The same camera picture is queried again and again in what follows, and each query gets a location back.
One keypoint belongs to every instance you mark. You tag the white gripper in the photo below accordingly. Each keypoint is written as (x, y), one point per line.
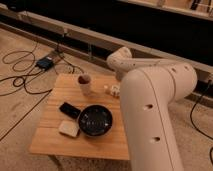
(112, 89)

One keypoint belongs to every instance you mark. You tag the white plastic bottle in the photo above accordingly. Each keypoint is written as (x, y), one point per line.
(84, 82)

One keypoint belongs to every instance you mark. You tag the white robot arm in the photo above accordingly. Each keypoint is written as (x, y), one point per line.
(147, 86)

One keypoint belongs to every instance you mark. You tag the black bowl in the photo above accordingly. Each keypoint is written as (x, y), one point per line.
(95, 120)

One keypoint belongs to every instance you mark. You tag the black rectangular phone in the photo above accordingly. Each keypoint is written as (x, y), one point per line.
(70, 110)

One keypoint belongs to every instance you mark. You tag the beige sponge block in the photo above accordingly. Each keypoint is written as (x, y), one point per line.
(69, 128)

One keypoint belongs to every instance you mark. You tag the blue power box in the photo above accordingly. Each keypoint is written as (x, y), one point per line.
(44, 63)

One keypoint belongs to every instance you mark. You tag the wooden table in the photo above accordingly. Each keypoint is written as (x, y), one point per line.
(47, 138)

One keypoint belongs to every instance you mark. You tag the long wooden rail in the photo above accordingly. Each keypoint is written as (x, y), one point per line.
(101, 40)

